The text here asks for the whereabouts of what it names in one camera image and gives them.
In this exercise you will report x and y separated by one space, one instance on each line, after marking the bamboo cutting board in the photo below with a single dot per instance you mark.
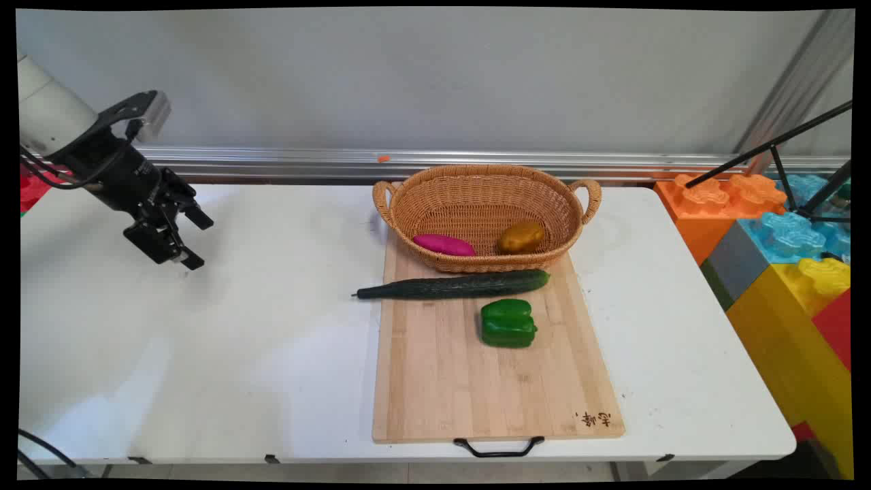
476 388

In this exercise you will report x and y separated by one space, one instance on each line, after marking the orange toy block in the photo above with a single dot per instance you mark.
701 204

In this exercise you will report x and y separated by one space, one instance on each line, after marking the magenta sweet potato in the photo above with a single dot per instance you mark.
444 245

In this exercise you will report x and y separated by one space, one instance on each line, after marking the red studded toy block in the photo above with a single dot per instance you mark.
33 190

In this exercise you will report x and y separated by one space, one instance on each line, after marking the green bell pepper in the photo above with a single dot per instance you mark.
507 325

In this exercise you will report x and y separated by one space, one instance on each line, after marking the brown potato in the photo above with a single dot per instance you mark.
520 237

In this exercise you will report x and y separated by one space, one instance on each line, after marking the black tripod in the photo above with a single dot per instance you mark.
776 146

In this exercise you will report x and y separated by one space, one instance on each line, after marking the yellow toy block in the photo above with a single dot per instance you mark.
782 340

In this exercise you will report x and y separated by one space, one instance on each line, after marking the blue toy block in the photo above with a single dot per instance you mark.
789 235

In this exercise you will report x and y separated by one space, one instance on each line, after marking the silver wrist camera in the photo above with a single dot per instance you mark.
158 116

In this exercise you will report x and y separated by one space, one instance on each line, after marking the grey toy block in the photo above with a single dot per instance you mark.
738 265

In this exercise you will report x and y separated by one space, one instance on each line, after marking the dark green cucumber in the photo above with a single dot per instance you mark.
456 286

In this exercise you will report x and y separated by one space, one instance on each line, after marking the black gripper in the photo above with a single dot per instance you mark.
126 173

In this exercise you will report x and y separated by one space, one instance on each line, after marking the aluminium rail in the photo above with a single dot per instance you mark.
476 165

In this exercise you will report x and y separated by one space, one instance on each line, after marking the woven wicker basket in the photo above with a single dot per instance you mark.
476 204

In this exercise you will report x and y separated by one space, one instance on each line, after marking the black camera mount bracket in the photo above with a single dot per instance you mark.
126 107

